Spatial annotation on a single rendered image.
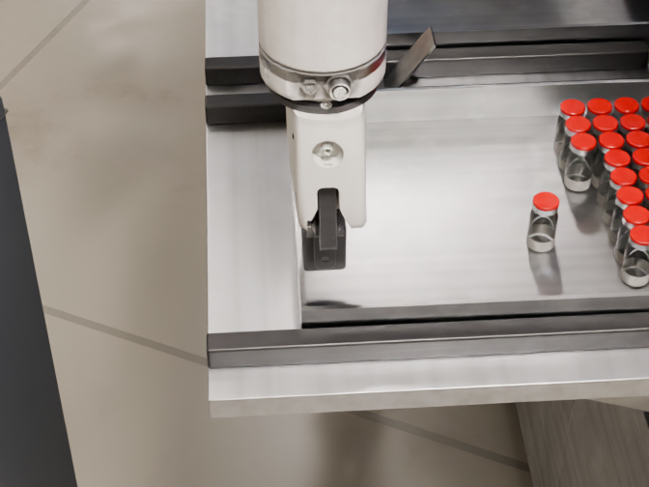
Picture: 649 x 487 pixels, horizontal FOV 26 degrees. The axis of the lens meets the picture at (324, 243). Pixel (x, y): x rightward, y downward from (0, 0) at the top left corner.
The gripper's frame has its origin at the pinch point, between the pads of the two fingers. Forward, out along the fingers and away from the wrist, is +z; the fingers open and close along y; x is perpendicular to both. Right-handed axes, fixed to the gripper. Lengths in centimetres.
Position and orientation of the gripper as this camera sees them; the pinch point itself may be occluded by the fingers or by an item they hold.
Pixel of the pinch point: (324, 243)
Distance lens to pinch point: 104.5
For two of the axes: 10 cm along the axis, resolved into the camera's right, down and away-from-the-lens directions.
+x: -10.0, 0.5, -0.5
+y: -0.7, -6.8, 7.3
